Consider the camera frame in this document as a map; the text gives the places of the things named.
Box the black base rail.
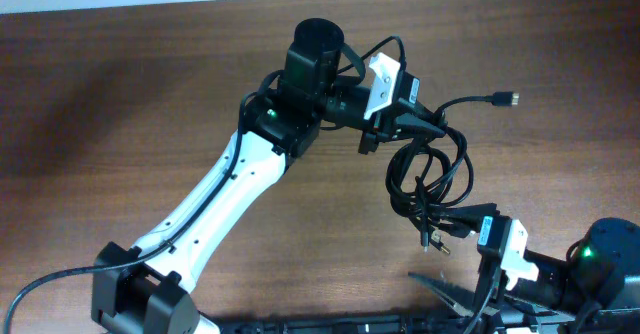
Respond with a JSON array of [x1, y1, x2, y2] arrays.
[[216, 313, 468, 334]]

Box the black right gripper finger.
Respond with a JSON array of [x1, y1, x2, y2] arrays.
[[434, 203, 499, 230], [408, 272, 477, 317]]

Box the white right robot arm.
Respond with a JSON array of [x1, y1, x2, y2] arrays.
[[412, 203, 639, 333]]

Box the black USB cables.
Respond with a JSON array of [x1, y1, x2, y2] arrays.
[[384, 90, 521, 256]]

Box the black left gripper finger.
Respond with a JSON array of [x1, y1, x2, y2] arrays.
[[394, 114, 446, 140], [397, 98, 434, 120]]

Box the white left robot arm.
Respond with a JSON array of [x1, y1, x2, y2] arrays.
[[90, 18, 443, 334]]

